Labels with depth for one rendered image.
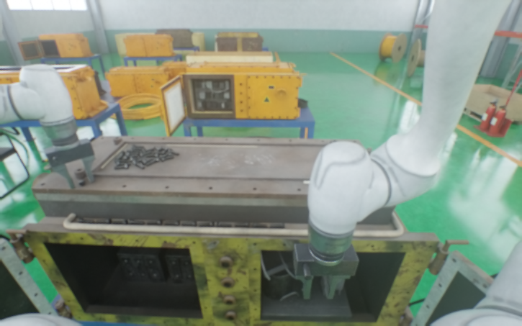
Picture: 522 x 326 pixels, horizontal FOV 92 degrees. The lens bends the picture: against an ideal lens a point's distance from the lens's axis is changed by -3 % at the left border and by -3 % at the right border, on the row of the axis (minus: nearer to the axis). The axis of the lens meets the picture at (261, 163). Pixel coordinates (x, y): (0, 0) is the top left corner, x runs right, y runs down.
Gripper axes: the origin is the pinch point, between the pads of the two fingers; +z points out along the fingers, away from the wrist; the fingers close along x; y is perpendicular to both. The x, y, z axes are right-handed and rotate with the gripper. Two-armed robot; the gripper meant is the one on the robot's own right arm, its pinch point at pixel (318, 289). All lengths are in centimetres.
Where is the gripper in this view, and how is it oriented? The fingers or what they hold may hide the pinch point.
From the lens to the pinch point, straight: 71.1
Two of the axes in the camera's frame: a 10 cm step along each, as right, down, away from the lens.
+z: -0.1, 8.7, 5.0
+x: 10.0, 0.1, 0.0
